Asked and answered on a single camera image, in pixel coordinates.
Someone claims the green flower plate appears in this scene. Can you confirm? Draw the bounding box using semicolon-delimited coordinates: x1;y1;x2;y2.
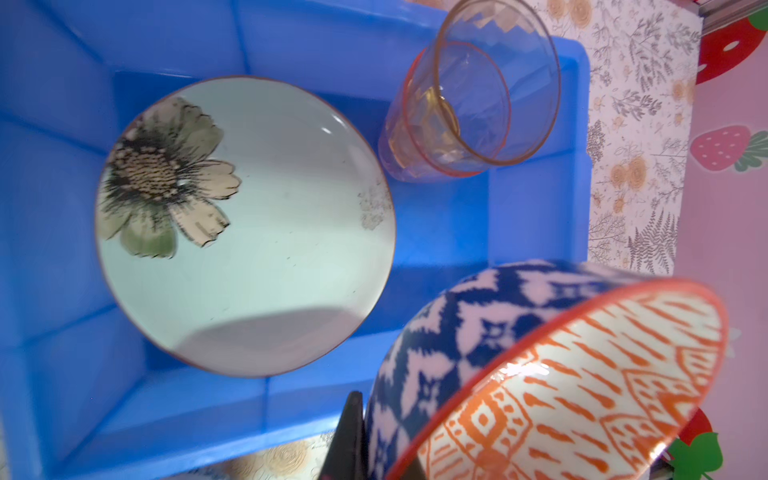
95;76;396;378

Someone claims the pink transparent cup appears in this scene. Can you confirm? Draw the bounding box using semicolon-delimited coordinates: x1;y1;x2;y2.
433;1;562;168

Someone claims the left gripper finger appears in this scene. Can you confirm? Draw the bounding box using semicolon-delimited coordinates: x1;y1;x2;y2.
318;391;367;480

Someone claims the orange patterned top bowl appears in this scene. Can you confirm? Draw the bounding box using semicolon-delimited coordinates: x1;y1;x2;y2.
383;276;728;479

